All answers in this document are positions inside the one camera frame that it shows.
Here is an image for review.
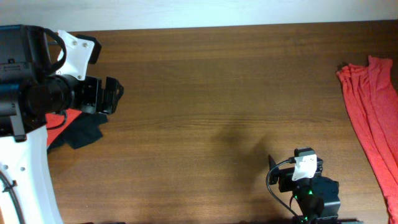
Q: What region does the orange soccer t-shirt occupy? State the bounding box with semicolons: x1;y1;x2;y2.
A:
45;109;82;147

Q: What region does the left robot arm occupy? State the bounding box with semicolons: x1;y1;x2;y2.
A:
1;25;124;223

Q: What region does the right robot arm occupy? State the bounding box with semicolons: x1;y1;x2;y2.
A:
266;147;360;224

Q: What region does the dark navy folded garment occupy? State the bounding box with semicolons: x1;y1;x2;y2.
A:
47;112;108;152

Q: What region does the red ribbed garment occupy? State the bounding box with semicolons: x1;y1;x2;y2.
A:
336;55;397;223

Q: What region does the right black cable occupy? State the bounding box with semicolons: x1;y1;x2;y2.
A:
265;157;304;218

